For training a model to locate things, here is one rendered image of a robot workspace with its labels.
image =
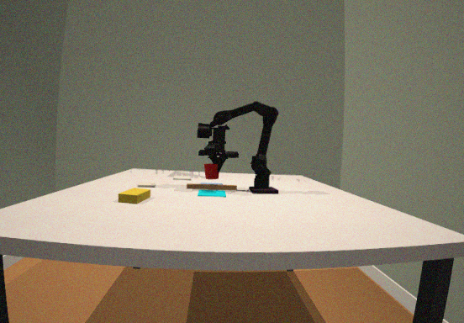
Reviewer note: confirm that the tan flat bar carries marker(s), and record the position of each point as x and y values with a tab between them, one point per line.
211	186

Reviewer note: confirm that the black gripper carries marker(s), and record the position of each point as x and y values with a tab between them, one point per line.
222	157

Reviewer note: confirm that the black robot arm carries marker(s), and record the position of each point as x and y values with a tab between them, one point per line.
258	163

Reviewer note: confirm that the yellow rectangular block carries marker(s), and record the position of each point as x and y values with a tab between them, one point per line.
134	195

